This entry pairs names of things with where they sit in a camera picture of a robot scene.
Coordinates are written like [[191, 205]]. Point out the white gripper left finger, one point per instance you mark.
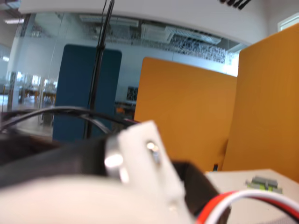
[[70, 200]]

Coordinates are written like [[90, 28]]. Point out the orange partition panel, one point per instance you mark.
[[268, 105], [184, 112]]

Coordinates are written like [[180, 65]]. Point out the black vertical pole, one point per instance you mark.
[[97, 70]]

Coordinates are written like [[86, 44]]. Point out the grey and green brick pile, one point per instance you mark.
[[264, 184]]

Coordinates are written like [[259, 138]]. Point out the blue partition panel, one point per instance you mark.
[[74, 93]]

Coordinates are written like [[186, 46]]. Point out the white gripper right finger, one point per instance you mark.
[[144, 158]]

